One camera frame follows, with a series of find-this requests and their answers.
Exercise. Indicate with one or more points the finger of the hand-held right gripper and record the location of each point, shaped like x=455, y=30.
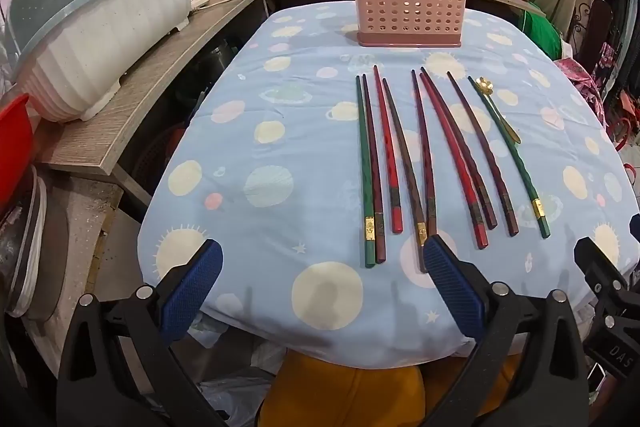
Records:
x=600, y=264
x=634, y=232

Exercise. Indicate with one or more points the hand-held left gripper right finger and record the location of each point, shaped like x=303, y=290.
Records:
x=452, y=287

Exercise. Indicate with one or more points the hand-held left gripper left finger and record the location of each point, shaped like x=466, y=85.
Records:
x=192, y=287

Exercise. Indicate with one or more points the green chopstick gold band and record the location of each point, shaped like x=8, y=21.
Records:
x=538, y=208
x=366, y=187

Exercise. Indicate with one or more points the dark maroon chopstick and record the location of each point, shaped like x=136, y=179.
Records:
x=506, y=212
x=374, y=177
x=482, y=199

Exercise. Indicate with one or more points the dark red patterned chopstick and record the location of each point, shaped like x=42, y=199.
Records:
x=424, y=157

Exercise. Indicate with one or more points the brown chopstick gold band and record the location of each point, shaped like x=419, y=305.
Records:
x=402, y=162

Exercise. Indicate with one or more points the gold flower spoon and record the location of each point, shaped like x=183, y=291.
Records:
x=484, y=83

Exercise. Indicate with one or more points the pink perforated utensil basket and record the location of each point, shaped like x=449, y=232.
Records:
x=407, y=7

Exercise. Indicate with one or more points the white phone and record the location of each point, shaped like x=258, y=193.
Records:
x=595, y=377

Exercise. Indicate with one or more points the clear plastic bag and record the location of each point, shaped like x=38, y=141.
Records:
x=235, y=397

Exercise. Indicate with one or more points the yellow trousers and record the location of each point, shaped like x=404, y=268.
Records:
x=340, y=392

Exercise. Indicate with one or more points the blue planet print tablecloth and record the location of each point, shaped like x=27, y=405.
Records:
x=280, y=147

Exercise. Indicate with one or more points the pink floral cloth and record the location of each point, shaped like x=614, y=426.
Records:
x=575, y=77

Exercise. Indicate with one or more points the stacked grey basins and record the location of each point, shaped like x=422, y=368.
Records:
x=30, y=247

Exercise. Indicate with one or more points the wooden counter shelf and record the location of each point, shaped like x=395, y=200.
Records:
x=130, y=102

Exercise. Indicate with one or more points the dark metal chair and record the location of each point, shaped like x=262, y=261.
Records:
x=597, y=27

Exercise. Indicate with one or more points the green cloth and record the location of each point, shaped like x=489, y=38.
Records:
x=537, y=29

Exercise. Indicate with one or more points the red plastic basin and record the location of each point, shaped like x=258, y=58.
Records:
x=12, y=147

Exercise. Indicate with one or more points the white ribbed plastic tub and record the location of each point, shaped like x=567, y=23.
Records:
x=105, y=37

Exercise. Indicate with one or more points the white power strip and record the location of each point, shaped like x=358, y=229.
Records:
x=200, y=2

